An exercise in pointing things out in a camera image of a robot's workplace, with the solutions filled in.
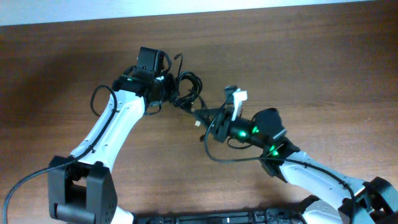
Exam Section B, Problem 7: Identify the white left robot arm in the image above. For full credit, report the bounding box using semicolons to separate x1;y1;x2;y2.
48;47;175;223

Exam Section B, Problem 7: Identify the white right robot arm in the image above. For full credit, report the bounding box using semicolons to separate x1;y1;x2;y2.
194;108;397;223

